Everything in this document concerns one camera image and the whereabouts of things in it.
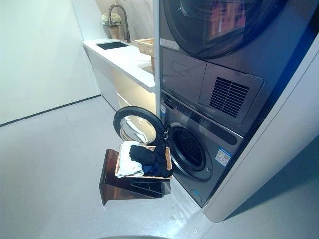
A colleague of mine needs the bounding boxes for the wicker laundry basket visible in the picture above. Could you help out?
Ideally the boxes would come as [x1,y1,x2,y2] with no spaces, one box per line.
[114,144,174,179]

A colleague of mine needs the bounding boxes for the black garment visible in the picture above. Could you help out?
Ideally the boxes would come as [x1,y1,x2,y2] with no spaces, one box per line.
[129,145,174,178]

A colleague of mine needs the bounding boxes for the grey front-load washing machine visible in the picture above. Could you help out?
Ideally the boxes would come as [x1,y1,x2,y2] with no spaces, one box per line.
[160,89,245,208]

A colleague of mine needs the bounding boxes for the round black washer door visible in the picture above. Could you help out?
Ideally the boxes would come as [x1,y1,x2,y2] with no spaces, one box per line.
[113,106,165,147]

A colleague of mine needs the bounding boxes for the white garment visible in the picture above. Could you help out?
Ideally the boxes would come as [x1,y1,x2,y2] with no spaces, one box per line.
[116,141,145,178]

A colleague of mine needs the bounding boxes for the blue garment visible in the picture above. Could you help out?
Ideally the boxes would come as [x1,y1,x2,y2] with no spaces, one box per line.
[143,163,160,176]

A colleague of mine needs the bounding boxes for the grey stacked dryer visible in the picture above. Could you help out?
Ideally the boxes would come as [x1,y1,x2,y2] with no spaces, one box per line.
[159,0,312,126]

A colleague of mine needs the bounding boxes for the white counter unit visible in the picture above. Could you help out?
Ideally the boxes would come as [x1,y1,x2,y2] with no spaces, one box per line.
[82,39,157,118]

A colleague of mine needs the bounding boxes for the blue white energy label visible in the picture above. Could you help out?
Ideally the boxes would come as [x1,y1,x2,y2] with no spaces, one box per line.
[215,148,232,164]

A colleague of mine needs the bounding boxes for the wicker tray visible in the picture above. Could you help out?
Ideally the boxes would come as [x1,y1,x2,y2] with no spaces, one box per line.
[134,37,155,54]

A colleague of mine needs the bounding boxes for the dark rectangular sink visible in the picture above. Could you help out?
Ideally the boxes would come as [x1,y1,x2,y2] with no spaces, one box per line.
[96,41,132,50]

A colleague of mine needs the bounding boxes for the bronze arched faucet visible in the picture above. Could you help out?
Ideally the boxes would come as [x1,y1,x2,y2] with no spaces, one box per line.
[108,5,132,43]

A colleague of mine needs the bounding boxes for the potted white flowers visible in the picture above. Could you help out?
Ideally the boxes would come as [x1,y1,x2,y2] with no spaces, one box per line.
[101,12,123,39]

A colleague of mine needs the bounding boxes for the white appliance cabinet frame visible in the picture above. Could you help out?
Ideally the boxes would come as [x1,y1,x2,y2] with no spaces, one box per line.
[151,0,319,223]

